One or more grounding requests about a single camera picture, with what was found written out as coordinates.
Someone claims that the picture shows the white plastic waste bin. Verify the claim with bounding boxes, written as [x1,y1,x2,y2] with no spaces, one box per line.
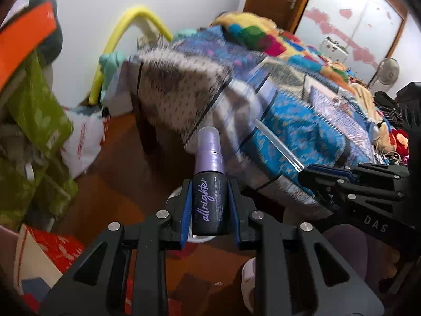
[166,187,231,244]

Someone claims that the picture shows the orange box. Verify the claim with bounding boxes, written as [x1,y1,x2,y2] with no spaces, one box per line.
[0,2,58,89]

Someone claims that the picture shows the blue patterned bed blanket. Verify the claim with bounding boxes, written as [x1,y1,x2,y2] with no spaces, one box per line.
[112,26,379,201]

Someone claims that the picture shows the black purple spray bottle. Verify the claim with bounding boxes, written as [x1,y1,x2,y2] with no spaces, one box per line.
[192,127,230,236]

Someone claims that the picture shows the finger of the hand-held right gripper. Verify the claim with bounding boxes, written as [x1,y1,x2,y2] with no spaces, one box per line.
[298,163,408,185]
[299,180,406,212]

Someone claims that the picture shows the white card sheet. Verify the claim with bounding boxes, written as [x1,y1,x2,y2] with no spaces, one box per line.
[15,224,63,284]

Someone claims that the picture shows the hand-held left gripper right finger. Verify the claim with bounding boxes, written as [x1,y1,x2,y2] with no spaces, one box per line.
[228,179,385,316]

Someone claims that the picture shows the red patterned box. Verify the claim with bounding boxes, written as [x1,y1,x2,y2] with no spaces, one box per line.
[29,225,86,290]

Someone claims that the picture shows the small white cabinet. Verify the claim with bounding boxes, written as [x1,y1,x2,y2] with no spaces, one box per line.
[320,37,349,61]

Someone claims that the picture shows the red plush toy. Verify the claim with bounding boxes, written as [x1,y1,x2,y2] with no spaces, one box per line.
[390,128,410,159]

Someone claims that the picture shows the white plastic bag red print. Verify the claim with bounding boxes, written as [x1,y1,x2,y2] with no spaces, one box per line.
[61,105,111,178]

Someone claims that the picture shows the black striped bag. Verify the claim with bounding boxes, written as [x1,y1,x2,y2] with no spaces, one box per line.
[375,90,400,129]

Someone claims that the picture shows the colourful patchwork quilt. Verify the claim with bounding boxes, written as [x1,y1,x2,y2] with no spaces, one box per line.
[210,11,395,152]

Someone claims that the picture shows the green patterned bag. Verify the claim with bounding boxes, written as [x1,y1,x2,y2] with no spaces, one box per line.
[0,53,79,231]

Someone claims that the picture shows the teal cloth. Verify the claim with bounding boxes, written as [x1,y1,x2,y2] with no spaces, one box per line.
[99,53,126,99]

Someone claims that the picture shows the white slipper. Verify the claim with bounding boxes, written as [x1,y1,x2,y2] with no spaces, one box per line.
[242,257,257,303]

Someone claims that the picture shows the group of pink heart stickers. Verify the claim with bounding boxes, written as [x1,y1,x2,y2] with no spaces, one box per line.
[304,7,395,63]

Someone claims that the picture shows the brown wooden door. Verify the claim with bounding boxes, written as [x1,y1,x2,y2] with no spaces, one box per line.
[243,0,318,33]

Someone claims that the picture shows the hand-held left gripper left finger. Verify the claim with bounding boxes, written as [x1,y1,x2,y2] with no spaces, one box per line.
[39,178,193,316]

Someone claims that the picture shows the person's purple pants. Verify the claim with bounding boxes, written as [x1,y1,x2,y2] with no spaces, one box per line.
[320,223,395,290]

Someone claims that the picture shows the yellow foam tube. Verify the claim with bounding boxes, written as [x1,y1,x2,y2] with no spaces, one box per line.
[88,5,173,104]

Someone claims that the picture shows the standing electric fan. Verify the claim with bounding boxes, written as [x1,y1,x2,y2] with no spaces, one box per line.
[370,57,400,89]

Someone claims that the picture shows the dark grey bag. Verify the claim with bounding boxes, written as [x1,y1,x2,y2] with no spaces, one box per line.
[24,0,63,65]

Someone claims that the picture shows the frosted sliding door wardrobe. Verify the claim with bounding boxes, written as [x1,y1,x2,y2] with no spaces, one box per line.
[293,0,412,70]

